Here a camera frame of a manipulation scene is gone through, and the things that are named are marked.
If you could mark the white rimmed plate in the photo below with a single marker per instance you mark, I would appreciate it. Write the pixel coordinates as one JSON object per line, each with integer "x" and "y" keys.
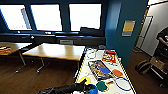
{"x": 91, "y": 54}

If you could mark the white vent box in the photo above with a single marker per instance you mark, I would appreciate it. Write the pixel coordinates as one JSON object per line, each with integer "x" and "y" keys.
{"x": 66, "y": 42}

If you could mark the orange round disc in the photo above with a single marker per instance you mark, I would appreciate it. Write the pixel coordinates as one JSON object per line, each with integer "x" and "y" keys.
{"x": 117, "y": 73}

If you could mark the person in dark shirt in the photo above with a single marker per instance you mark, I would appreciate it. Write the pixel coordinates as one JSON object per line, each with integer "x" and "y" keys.
{"x": 163, "y": 35}

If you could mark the blue bowl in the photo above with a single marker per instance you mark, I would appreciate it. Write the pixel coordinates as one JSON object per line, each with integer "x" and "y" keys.
{"x": 93, "y": 91}

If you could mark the bright room window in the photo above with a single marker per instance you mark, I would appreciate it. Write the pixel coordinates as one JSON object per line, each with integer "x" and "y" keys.
{"x": 15, "y": 17}
{"x": 85, "y": 17}
{"x": 46, "y": 17}

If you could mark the glass door white frame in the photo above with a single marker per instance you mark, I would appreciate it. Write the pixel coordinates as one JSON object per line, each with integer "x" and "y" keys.
{"x": 144, "y": 32}

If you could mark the white table with dishes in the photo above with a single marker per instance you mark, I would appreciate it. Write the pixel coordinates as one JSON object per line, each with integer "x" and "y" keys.
{"x": 83, "y": 68}

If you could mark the orange yellow toy pile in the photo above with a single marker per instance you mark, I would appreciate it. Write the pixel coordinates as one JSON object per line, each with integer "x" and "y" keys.
{"x": 4, "y": 50}

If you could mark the dark sofa cushion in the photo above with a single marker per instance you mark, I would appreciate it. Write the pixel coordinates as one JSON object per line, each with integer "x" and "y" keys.
{"x": 90, "y": 32}

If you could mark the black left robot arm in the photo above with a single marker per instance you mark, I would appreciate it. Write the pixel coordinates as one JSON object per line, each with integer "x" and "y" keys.
{"x": 60, "y": 90}

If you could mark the blue round disc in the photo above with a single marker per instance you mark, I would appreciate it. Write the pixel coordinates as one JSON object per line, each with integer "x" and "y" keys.
{"x": 105, "y": 70}

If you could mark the long wooden table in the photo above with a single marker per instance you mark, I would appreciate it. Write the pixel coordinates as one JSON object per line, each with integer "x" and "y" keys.
{"x": 18, "y": 46}
{"x": 56, "y": 51}

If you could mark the yellow framed wall notice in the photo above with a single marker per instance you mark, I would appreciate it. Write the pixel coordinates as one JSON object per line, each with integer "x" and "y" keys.
{"x": 128, "y": 28}

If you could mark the dark bench sofa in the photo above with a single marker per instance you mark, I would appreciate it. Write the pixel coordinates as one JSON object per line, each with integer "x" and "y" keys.
{"x": 46, "y": 39}

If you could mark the dark green round disc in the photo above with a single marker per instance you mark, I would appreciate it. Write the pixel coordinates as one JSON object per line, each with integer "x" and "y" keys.
{"x": 102, "y": 86}

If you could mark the yellow round disc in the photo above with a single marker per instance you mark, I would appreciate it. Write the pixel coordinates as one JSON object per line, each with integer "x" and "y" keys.
{"x": 84, "y": 79}

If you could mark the dark backpack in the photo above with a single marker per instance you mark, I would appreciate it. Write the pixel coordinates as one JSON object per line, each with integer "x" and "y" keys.
{"x": 143, "y": 67}

